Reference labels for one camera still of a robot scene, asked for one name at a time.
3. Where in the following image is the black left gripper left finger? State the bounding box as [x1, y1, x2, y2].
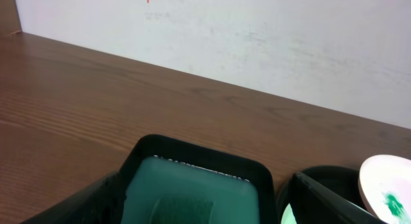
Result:
[22, 171, 125, 224]

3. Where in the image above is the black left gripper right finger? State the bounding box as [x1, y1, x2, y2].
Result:
[290, 173, 384, 224]

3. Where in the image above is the mint green plate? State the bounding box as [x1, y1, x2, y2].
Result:
[280, 203, 297, 224]

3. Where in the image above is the green yellow sponge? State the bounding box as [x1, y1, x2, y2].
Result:
[149, 197, 214, 224]

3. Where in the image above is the white pink plate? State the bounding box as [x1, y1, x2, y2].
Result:
[358, 155, 410, 223]

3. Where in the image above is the round black serving tray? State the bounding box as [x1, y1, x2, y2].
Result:
[276, 166, 366, 223]

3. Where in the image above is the black rectangular water tray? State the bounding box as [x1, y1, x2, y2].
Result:
[120, 135, 278, 223]

